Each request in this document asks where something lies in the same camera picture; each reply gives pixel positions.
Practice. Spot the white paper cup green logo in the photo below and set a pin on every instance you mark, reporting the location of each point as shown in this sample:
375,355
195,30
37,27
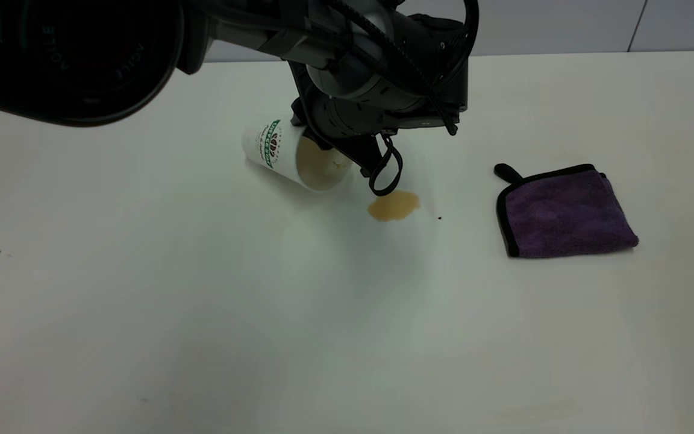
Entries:
284,154

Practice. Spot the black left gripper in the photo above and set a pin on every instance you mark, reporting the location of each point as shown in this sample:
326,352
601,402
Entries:
347,117

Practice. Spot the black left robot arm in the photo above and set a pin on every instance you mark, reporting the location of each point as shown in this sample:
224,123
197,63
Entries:
70,54

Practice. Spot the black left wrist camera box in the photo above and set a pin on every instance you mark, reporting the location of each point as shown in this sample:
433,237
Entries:
443,66

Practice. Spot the brown coffee spill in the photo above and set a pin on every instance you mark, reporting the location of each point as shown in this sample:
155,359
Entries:
394,206

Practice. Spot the purple cloth with black trim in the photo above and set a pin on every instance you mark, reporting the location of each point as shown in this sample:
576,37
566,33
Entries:
567,214

